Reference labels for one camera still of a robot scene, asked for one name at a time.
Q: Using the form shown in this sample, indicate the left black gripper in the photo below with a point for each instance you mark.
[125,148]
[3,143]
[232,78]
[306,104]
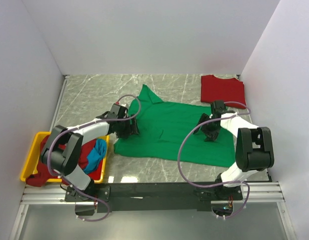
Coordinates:
[125,134]

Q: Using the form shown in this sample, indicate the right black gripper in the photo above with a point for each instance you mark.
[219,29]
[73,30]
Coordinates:
[211,136]

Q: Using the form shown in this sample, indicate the green t shirt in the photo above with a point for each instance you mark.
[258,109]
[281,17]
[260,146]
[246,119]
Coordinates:
[163,125]

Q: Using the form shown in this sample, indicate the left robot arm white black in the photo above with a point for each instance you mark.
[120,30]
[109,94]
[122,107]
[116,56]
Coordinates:
[62,149]

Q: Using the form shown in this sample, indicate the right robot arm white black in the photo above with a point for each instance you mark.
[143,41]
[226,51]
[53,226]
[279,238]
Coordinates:
[254,146]

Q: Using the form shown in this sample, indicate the blue t shirt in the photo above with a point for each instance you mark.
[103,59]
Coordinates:
[97,150]

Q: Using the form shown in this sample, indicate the folded red t shirt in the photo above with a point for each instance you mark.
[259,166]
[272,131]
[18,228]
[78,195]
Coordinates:
[228,90]

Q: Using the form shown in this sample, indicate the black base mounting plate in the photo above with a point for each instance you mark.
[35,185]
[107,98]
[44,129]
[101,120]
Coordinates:
[164,196]

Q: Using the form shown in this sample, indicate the yellow plastic bin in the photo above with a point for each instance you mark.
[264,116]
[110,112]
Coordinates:
[34,154]

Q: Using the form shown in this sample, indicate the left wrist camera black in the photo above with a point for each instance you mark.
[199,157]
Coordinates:
[119,110]

